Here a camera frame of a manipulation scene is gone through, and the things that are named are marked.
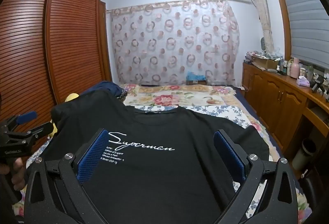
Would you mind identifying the navy folded garment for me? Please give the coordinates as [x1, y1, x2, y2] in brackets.
[96, 81, 124, 97]

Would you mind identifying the small cardboard box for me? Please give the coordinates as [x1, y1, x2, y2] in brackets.
[185, 79, 208, 86]

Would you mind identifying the blue plastic bag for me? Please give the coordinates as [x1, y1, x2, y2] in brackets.
[185, 71, 207, 83]

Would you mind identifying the floral fabric pile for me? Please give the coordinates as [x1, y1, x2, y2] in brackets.
[245, 51, 260, 61]

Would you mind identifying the red floral blanket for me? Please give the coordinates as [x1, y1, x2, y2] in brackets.
[121, 83, 254, 117]

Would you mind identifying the pink bottle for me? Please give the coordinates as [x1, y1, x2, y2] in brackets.
[290, 58, 301, 78]

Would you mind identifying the dark patterned folded garment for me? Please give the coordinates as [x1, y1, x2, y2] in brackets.
[117, 89, 129, 102]

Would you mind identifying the group of toiletry bottles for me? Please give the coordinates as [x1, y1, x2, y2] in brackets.
[275, 56, 291, 76]

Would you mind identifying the blue floral bed cover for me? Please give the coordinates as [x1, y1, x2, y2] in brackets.
[13, 105, 313, 224]

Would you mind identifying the black handheld device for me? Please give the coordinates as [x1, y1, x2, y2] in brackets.
[312, 75, 326, 93]

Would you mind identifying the wooden sideboard cabinet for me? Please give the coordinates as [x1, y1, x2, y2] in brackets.
[242, 61, 329, 158]

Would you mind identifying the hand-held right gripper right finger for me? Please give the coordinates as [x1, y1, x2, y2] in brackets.
[213, 130, 313, 217]

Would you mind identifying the pink floral bed sheet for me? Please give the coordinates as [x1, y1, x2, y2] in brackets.
[244, 121, 280, 160]

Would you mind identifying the wooden slatted wardrobe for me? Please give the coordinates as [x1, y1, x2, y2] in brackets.
[0, 0, 112, 122]

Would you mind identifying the large flat cardboard box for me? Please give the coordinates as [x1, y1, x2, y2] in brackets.
[250, 56, 279, 70]

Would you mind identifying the beige tied curtain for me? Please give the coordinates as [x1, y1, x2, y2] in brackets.
[247, 0, 275, 54]

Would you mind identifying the person's left hand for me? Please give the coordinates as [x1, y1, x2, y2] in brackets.
[7, 157, 28, 191]

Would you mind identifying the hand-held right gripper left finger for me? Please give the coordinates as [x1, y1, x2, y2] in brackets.
[24, 129, 110, 217]

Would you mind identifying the black printed t-shirt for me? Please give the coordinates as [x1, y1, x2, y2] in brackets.
[41, 89, 270, 224]

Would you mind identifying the circle-patterned sheer curtain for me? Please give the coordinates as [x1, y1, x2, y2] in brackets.
[107, 0, 241, 87]

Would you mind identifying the yellow plush toy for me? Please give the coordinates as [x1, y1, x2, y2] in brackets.
[49, 93, 79, 138]

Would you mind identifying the grey window blind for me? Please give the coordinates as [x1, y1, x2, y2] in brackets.
[272, 0, 329, 70]

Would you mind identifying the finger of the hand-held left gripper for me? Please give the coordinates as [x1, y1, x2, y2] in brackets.
[5, 122, 54, 143]
[0, 110, 38, 132]

